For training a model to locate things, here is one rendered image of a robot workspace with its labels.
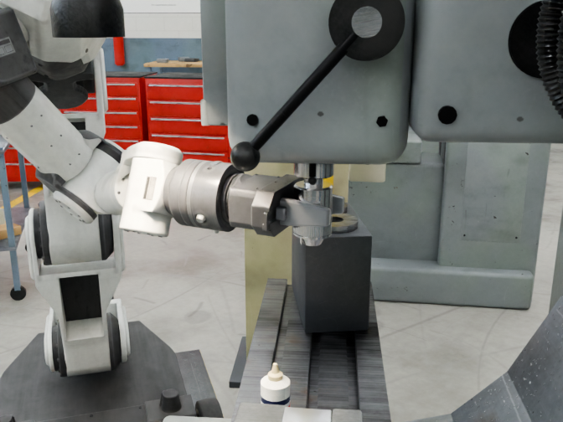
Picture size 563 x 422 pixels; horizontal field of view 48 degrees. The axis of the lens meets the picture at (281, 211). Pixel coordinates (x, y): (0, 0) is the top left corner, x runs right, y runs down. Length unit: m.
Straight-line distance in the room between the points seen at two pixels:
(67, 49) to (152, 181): 0.33
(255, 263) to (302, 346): 1.53
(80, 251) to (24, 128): 0.46
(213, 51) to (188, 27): 9.24
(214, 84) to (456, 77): 0.27
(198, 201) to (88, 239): 0.64
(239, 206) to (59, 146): 0.39
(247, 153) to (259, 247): 2.02
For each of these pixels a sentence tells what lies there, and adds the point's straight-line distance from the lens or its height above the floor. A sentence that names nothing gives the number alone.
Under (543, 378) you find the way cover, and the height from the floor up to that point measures 0.98.
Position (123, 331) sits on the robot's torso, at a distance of 1.65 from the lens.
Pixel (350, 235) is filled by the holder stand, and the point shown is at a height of 1.09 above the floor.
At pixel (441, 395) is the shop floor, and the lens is 2.77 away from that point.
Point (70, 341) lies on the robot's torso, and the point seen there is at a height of 0.74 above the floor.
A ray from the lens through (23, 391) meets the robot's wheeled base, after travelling 1.78.
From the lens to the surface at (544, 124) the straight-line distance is 0.66.
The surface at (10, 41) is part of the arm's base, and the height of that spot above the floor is 1.43.
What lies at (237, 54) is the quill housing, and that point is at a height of 1.42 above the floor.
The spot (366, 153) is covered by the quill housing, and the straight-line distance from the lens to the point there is 0.66.
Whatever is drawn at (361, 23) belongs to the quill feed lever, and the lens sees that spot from 0.61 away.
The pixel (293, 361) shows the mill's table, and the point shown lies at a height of 0.90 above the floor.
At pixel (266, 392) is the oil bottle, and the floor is 0.98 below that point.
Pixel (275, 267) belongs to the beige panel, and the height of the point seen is 0.47.
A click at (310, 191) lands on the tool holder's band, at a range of 0.75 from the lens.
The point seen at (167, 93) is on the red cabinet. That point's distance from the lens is 5.46.
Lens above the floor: 1.46
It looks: 17 degrees down
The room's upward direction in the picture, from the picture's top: straight up
